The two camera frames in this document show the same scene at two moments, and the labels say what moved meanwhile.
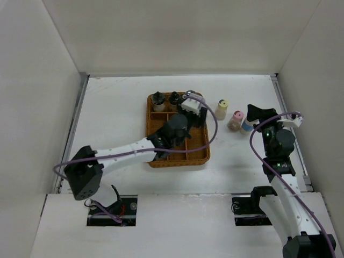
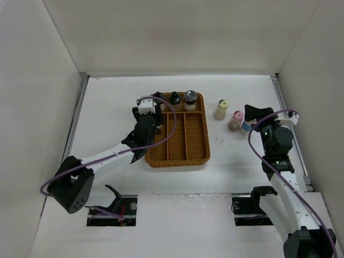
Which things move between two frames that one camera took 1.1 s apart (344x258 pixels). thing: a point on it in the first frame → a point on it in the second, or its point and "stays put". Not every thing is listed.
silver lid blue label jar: x=246 y=127 stays put
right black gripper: x=254 y=113 stays put
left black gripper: x=199 y=119 → x=157 y=115
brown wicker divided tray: x=156 y=120 stays put
